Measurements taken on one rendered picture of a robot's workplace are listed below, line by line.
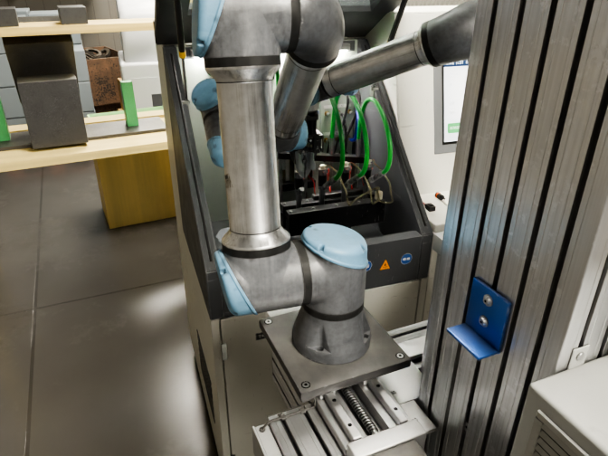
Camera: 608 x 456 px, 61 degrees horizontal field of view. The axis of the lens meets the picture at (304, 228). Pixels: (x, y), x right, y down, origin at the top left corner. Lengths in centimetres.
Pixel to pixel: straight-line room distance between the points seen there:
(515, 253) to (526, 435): 23
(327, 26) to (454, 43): 39
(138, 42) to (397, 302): 326
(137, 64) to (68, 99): 148
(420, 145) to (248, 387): 97
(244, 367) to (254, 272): 83
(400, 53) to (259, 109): 47
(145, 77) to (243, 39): 360
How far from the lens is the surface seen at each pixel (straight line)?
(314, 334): 95
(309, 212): 165
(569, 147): 65
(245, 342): 157
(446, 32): 114
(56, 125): 296
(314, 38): 81
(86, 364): 271
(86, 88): 531
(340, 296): 90
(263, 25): 78
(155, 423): 234
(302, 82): 94
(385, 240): 156
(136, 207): 386
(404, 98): 176
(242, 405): 174
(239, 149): 80
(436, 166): 184
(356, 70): 123
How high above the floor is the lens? 169
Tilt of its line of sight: 27 degrees down
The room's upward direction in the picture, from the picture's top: straight up
